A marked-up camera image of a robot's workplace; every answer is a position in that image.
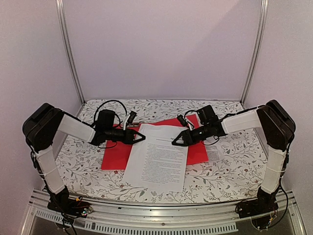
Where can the separate printed paper sheet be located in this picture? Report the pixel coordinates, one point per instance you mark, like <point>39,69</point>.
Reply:
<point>214,153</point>

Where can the metal folder clip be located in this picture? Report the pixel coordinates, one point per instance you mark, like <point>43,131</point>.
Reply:
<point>134,125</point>

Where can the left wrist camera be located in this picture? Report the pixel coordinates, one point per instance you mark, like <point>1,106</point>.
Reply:
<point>129,119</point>

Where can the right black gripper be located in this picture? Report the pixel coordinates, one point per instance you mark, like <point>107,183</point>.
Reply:
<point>187,136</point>

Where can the aluminium frame post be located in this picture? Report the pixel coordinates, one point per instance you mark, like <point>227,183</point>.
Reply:
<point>68,50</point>
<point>256,50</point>

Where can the left aluminium frame post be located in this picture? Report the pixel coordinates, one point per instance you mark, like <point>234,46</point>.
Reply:
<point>68,50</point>

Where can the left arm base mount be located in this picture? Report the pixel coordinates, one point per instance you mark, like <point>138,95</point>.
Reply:
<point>61,202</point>

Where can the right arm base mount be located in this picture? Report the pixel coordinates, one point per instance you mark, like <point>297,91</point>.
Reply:
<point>264,203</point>

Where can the aluminium front rail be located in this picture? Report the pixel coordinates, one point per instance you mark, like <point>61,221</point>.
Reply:
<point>111,217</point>

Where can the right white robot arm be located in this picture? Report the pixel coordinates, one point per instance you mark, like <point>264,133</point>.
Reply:
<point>277,125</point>

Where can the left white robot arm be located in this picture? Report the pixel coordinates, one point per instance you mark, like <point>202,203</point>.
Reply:
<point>42,127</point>

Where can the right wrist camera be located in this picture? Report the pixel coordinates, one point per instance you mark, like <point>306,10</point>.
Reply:
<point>185,122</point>

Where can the printed white paper sheets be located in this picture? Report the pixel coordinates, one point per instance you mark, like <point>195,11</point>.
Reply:
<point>155,163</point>

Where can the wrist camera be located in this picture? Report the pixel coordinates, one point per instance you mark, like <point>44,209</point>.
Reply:
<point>185,122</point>
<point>129,119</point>

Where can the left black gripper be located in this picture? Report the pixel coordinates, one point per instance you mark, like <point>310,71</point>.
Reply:
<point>129,135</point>

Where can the right aluminium frame post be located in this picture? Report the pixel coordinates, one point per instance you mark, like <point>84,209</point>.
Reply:
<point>256,50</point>

